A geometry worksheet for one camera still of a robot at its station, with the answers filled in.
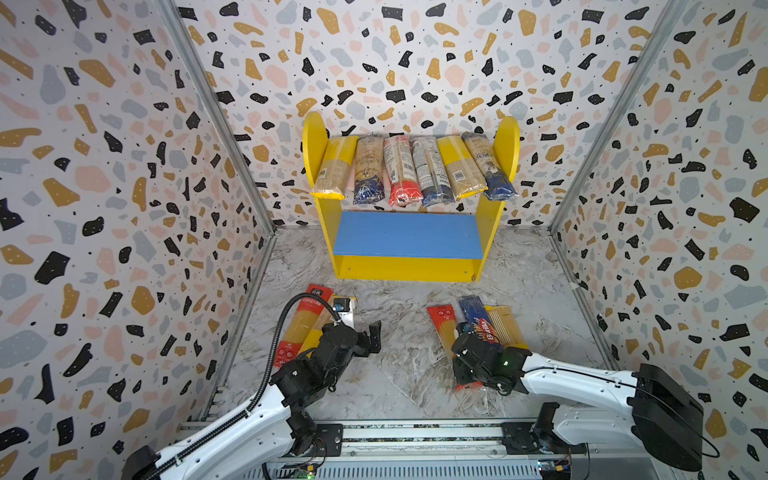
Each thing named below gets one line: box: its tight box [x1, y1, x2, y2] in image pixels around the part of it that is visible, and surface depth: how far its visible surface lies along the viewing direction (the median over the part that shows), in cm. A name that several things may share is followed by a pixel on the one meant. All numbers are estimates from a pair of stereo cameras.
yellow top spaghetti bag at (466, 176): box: [437, 135, 489, 198], surface depth 76 cm
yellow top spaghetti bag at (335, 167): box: [311, 136, 360, 200], surface depth 76 cm
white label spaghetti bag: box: [411, 136, 455, 208], surface depth 76 cm
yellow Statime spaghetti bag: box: [484, 305, 529, 348], surface depth 94 cm
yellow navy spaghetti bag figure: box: [462, 131, 519, 201], surface depth 75 cm
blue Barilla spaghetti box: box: [459, 295, 491, 326], surface depth 97 cm
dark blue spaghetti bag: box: [353, 134, 386, 205], surface depth 76 cm
